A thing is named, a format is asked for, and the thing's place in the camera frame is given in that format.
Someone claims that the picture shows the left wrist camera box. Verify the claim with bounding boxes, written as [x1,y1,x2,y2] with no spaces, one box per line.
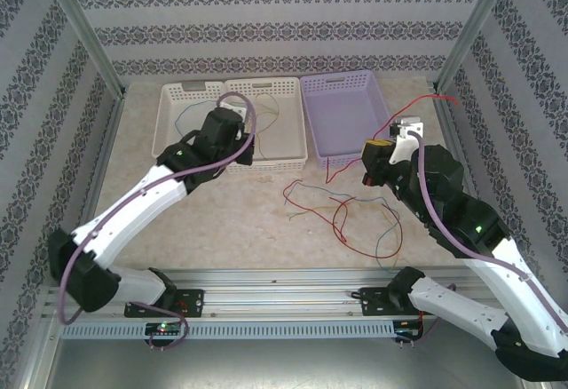
[216,99,249,119]

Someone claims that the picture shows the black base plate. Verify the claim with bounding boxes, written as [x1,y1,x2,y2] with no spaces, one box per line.
[123,289,206,318]
[359,285,427,318]

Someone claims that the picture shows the thin red wire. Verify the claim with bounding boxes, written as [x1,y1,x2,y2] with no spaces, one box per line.
[325,93,460,185]

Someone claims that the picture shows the grey metal panel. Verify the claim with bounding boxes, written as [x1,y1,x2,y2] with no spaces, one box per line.
[26,338,547,389]

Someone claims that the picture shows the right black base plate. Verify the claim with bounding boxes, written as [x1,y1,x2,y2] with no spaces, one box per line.
[359,285,427,318]

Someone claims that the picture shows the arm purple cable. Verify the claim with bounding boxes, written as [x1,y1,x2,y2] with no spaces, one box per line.
[57,91,258,353]
[406,129,568,345]

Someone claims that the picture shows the aluminium frame post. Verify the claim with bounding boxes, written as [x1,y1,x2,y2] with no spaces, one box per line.
[434,0,523,92]
[37,0,128,97]

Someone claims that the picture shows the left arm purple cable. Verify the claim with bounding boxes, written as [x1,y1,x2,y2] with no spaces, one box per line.
[57,91,258,353]

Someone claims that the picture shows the left small circuit board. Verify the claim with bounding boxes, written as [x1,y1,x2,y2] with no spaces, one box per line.
[145,322,183,336]

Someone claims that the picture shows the aluminium side rail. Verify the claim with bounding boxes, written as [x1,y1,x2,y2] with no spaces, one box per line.
[59,91,130,288]
[430,82,507,283]

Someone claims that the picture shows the purple plastic basket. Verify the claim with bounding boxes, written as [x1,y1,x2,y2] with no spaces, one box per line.
[299,71,399,171]

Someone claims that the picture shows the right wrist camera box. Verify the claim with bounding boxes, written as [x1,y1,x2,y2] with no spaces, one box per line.
[388,115,426,164]

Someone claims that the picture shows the small circuit board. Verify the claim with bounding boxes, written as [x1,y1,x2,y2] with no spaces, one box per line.
[394,320,425,341]
[145,322,183,336]

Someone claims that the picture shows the large white plastic basket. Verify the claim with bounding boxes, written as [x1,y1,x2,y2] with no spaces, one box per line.
[221,76,310,173]

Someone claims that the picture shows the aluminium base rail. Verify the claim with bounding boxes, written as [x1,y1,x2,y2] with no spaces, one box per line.
[42,266,529,320]

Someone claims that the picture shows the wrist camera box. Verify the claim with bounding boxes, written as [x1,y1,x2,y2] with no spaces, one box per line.
[216,99,249,119]
[388,115,426,164]

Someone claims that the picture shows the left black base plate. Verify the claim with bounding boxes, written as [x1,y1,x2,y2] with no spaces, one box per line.
[123,289,206,318]

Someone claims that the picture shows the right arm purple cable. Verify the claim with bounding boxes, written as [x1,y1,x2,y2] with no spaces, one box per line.
[406,129,568,345]

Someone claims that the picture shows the small white plastic basket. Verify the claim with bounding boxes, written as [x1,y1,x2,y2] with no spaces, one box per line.
[151,81,227,162]

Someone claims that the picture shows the thin blue wire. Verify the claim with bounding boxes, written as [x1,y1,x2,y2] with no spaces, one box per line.
[173,100,218,139]

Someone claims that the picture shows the right small circuit board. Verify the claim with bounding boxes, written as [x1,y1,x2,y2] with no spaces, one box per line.
[394,320,425,341]

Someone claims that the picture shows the slotted grey cable duct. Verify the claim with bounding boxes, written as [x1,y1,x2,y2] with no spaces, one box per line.
[59,321,396,340]

